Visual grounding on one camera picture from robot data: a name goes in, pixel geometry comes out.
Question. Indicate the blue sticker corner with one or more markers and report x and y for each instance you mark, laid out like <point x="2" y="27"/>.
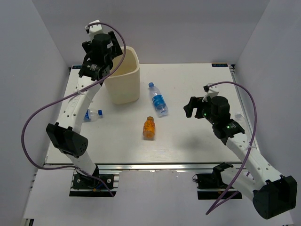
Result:
<point x="76" y="67"/>
<point x="219" y="65"/>

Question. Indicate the cream plastic bin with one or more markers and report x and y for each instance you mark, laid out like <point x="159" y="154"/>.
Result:
<point x="123" y="86"/>

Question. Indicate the small blue-cap bottle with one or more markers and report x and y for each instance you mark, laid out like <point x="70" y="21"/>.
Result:
<point x="92" y="115"/>

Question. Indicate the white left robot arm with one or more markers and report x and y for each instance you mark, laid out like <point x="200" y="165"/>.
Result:
<point x="65" y="133"/>

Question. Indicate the blue sticker right corner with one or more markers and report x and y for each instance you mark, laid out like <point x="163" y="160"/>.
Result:
<point x="219" y="65"/>

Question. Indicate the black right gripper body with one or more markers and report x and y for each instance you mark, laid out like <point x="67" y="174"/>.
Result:
<point x="206" y="113"/>

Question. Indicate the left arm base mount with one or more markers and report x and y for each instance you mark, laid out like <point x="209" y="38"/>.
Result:
<point x="84" y="187"/>

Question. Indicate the orange juice bottle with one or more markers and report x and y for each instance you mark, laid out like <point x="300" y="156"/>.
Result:
<point x="149" y="128"/>

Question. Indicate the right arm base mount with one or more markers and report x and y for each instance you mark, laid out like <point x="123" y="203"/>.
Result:
<point x="210" y="185"/>

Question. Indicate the clear white-cap bottle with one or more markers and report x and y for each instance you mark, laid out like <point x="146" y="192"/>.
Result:
<point x="239" y="118"/>

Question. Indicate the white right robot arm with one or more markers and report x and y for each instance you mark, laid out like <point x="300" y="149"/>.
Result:
<point x="270" y="192"/>

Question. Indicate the blue sticker left corner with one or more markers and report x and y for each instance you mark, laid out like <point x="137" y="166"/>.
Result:
<point x="76" y="67"/>

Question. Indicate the aluminium table frame rail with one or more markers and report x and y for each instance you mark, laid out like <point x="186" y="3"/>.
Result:
<point x="157" y="166"/>

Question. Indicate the blue label water bottle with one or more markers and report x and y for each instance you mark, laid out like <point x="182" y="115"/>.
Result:
<point x="158" y="100"/>

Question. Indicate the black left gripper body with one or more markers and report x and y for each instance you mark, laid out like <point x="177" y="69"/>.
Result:
<point x="115" y="51"/>

